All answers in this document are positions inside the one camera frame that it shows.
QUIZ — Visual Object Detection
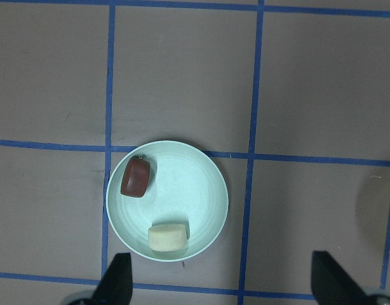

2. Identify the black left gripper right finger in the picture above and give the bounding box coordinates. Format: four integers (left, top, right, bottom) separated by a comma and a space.
311, 250, 373, 305

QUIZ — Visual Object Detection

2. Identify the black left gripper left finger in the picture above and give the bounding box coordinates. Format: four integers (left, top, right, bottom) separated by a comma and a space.
92, 253, 133, 305

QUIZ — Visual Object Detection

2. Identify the white bun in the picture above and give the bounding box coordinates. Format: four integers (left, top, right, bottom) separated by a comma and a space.
148, 224, 187, 252

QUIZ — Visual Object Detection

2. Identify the brown bun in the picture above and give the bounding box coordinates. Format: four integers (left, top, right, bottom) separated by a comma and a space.
120, 156, 151, 198

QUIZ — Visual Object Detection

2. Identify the light green round plate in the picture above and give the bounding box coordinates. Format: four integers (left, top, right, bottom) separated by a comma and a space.
106, 140, 229, 262

